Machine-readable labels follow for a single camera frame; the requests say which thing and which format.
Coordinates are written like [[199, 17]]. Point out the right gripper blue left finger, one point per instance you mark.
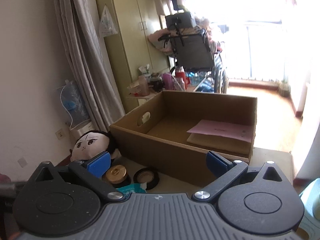
[[99, 164]]

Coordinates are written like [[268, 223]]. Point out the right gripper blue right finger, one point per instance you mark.
[[217, 164]]

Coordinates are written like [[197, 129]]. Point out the gold lid round tin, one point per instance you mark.
[[117, 176]]

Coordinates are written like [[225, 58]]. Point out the plush doll black hair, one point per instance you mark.
[[93, 143]]

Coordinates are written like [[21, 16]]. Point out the pink paper booklet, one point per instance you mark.
[[223, 129]]

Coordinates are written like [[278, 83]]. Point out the blue white wipes pack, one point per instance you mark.
[[133, 188]]

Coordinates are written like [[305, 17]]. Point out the black electrical tape roll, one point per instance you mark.
[[148, 176]]

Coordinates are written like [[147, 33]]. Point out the white water dispenser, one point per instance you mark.
[[80, 129]]

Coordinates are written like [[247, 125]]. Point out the brown cardboard box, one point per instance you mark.
[[155, 133]]

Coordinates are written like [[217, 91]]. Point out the blue water jug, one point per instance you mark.
[[73, 103]]

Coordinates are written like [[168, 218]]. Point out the pink plastic tumbler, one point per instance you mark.
[[143, 84]]

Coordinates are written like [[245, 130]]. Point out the red thermos bottle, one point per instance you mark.
[[180, 77]]

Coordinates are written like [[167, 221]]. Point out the cluttered folding side table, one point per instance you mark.
[[136, 93]]

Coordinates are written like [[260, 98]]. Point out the light blue plastic stool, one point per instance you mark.
[[310, 199]]

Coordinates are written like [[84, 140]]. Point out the purple plastic bottle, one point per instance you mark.
[[168, 81]]

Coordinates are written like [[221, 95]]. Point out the potted plant by window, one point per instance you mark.
[[284, 89]]

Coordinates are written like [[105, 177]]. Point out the dark glass teapot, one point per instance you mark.
[[156, 82]]

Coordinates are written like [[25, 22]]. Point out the black wheelchair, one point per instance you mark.
[[194, 49]]

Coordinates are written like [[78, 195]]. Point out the beige curtain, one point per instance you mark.
[[90, 67]]

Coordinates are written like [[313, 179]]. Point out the plastic bag on wardrobe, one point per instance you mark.
[[106, 26]]

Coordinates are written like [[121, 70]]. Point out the green wooden wardrobe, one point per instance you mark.
[[130, 48]]

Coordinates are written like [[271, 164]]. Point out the wall power socket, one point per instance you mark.
[[60, 134]]

